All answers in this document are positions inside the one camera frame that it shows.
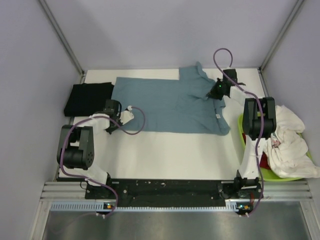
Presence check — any blue t-shirt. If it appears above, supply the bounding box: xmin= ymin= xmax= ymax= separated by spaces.
xmin=111 ymin=62 xmax=230 ymax=136

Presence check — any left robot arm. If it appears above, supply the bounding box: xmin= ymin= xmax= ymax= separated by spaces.
xmin=56 ymin=100 xmax=134 ymax=199

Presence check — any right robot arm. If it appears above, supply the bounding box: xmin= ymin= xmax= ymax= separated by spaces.
xmin=207 ymin=68 xmax=277 ymax=198

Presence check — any folded black t-shirt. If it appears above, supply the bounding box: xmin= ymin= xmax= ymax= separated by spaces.
xmin=63 ymin=82 xmax=114 ymax=117

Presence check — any red t-shirt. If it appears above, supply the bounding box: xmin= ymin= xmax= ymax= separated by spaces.
xmin=259 ymin=152 xmax=271 ymax=170

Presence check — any white t-shirt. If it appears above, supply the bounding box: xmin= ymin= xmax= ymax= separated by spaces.
xmin=264 ymin=105 xmax=320 ymax=179

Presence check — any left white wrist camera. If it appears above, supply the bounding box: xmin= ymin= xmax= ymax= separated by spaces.
xmin=120 ymin=105 xmax=135 ymax=125

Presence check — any left aluminium frame post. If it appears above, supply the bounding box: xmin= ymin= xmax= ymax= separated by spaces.
xmin=37 ymin=0 xmax=85 ymax=76

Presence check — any aluminium frame post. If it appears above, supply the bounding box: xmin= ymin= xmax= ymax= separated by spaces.
xmin=37 ymin=0 xmax=85 ymax=76
xmin=258 ymin=0 xmax=306 ymax=72

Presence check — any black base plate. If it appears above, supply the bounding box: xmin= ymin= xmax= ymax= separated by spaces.
xmin=85 ymin=178 xmax=262 ymax=207

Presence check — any right aluminium frame post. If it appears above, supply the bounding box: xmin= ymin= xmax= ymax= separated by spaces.
xmin=258 ymin=0 xmax=306 ymax=72

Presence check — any grey slotted cable duct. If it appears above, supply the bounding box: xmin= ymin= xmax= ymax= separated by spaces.
xmin=50 ymin=201 xmax=251 ymax=212

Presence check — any aluminium front rail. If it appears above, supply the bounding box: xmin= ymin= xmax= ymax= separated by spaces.
xmin=40 ymin=180 xmax=313 ymax=202

